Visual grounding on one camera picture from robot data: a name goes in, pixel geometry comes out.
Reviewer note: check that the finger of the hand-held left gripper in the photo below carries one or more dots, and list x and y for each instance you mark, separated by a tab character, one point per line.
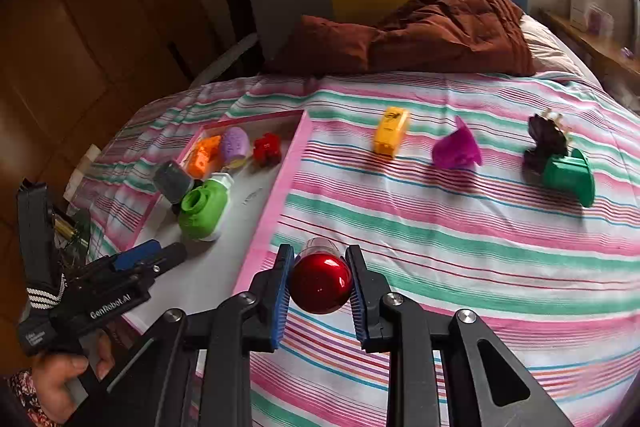
137	256
167	257

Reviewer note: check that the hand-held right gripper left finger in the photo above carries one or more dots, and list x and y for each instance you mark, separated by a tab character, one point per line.
282	294

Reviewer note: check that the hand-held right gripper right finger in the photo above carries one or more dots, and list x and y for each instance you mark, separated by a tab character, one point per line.
356	294

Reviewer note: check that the red capsule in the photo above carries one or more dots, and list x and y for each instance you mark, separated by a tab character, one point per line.
320	282

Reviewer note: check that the grey jar with black base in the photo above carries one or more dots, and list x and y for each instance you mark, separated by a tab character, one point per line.
172	182

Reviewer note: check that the pink shallow tray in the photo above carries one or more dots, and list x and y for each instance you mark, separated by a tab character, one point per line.
240	207

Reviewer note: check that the orange cheese block toy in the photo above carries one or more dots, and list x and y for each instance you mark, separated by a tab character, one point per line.
202	157

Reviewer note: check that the purple oval soap toy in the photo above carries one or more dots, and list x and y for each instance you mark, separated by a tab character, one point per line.
235	146

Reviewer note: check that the red puzzle piece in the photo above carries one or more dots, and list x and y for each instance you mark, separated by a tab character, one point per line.
266	149

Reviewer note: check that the orange rectangular toy block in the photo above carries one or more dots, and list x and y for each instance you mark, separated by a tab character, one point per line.
391	132

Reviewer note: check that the magenta funnel toy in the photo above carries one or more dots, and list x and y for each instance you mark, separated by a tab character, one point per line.
455	149

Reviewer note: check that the dark green cylinder toy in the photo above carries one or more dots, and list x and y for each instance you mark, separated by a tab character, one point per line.
567	177

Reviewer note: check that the dark brown pumpkin ornament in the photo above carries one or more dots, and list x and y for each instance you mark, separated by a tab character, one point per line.
545	137

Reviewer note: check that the person's left forearm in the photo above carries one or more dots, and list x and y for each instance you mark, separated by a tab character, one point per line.
20	399

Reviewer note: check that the person's left hand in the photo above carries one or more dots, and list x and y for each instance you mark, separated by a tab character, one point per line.
55	382

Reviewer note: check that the green glass table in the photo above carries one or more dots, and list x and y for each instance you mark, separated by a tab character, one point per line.
80	237

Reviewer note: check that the gold capped glass bottle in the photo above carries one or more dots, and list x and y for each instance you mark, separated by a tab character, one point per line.
65	231

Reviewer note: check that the striped bed sheet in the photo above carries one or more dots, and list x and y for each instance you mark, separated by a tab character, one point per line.
450	232

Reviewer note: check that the wooden wardrobe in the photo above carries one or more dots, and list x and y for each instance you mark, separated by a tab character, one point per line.
75	57

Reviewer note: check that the brown quilt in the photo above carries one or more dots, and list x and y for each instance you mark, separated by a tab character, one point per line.
425	32

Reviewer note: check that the pink pillow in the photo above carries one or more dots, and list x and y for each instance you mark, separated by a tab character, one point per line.
550	52

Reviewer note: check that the wooden side shelf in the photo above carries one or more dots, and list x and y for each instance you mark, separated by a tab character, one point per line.
595	44

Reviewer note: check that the small purple item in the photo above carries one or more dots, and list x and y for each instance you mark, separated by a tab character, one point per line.
626	52

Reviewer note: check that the white box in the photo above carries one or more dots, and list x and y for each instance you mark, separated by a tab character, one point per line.
580	4

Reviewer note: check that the purple box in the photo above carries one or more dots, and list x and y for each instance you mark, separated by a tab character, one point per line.
600	21

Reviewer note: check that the white bed rail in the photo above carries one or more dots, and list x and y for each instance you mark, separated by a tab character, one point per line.
225	57

